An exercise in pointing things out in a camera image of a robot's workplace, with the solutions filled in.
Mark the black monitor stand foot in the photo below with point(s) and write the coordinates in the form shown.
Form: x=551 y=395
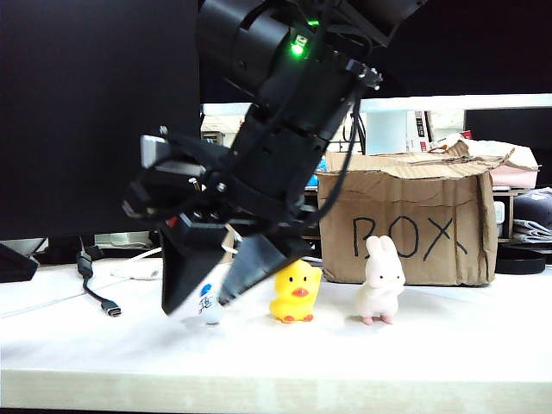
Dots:
x=64 y=248

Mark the black background monitor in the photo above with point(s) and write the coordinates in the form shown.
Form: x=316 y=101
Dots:
x=509 y=125

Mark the cardboard box marked BOX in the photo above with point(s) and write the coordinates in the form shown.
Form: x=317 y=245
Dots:
x=409 y=202

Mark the dark grey cap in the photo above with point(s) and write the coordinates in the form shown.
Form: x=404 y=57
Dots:
x=535 y=205

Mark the white monitor stand column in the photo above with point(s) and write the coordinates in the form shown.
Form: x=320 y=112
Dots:
x=386 y=133

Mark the blue plastic bag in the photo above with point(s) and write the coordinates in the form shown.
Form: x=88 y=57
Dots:
x=322 y=166

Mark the folded grey cloth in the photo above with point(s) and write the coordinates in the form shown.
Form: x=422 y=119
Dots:
x=532 y=230

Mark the yellow duck doll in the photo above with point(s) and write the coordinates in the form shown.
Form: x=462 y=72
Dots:
x=295 y=282

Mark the black wooden drawer organizer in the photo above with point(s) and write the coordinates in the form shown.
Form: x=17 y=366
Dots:
x=314 y=230

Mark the pink plastic package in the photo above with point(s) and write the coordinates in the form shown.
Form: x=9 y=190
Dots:
x=517 y=177

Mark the large black computer monitor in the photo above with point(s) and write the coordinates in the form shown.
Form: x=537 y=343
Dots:
x=64 y=86

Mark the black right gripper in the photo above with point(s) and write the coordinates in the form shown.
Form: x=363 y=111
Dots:
x=259 y=185

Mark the white rabbit doll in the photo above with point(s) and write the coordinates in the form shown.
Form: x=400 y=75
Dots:
x=381 y=276

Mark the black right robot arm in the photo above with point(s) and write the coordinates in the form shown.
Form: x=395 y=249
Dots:
x=267 y=43

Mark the black monitor with silver bezel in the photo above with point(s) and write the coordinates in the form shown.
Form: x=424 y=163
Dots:
x=474 y=52

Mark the tiny white doll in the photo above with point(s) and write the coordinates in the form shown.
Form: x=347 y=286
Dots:
x=208 y=308

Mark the black round base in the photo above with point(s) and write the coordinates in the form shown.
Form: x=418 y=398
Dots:
x=517 y=263

